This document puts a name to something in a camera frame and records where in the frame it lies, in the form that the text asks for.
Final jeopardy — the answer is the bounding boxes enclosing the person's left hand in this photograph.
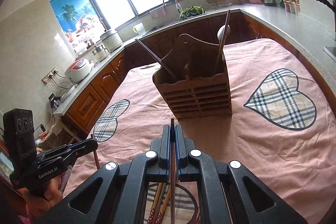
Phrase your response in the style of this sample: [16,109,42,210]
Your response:
[22,179,65,214]

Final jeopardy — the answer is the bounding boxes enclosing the grey kitchen countertop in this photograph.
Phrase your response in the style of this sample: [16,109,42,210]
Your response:
[52,2,336,115]

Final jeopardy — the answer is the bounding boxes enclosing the blue beach wall poster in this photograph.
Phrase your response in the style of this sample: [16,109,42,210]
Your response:
[49,0,106,53]

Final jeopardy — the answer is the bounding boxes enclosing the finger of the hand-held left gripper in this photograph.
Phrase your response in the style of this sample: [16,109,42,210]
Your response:
[62,147,98,166]
[42,138,99,157]

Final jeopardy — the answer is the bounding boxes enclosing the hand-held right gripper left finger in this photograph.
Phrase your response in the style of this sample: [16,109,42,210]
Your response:
[35,124,172,224]

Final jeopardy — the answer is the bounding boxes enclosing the wall outlet strip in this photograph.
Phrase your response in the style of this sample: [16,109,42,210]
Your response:
[41,66,59,85]

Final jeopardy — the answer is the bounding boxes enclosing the wooden base cabinets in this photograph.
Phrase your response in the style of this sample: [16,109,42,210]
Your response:
[63,10,336,136]

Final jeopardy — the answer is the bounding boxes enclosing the gas stove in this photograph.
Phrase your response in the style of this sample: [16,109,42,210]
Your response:
[324,46,336,61]

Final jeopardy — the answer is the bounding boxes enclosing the green and white cup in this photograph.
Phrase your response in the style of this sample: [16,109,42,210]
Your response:
[132,22,146,36]

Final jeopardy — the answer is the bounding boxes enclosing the white spice jars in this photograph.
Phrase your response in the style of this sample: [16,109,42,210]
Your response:
[283,0,301,15]

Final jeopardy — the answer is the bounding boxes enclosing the wooden utensil holder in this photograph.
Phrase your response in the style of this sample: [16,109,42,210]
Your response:
[152,34,233,122]

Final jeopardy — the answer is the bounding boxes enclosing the large white cooker pot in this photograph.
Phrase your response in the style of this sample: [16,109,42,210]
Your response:
[99,28,123,53]

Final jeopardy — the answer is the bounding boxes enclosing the white and pink rice cooker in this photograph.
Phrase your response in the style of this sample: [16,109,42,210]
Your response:
[64,59,95,83]

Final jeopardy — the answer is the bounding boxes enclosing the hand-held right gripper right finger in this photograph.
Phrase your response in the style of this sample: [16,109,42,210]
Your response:
[175,124,308,224]

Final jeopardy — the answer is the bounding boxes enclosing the green leafy vegetables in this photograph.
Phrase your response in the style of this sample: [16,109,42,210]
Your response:
[179,5,205,19]

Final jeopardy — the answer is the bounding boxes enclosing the curved steel faucet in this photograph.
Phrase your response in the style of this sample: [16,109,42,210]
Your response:
[162,0,183,17]

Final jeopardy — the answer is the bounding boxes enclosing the black power cables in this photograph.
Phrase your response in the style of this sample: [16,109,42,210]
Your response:
[47,74,76,93]

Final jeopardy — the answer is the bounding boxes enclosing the pink tablecloth with plaid hearts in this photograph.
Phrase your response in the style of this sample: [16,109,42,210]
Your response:
[63,38,336,224]

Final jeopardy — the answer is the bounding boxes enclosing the metal chopstick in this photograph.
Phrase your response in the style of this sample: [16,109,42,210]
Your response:
[136,38,178,76]
[135,39,177,77]

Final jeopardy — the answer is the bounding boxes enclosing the pink dish cloth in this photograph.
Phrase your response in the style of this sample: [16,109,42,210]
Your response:
[150,6,167,19]

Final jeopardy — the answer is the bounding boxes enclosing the black clamp stand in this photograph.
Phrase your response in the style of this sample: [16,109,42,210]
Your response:
[48,94,62,109]

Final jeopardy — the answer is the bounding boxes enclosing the kitchen sink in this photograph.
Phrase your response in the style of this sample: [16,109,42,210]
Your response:
[142,10,208,36]

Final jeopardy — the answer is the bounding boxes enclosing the white storage rack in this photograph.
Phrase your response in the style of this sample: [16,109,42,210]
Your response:
[36,118,88,151]

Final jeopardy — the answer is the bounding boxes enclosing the metal spoon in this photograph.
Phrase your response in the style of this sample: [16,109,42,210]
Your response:
[217,24,231,63]

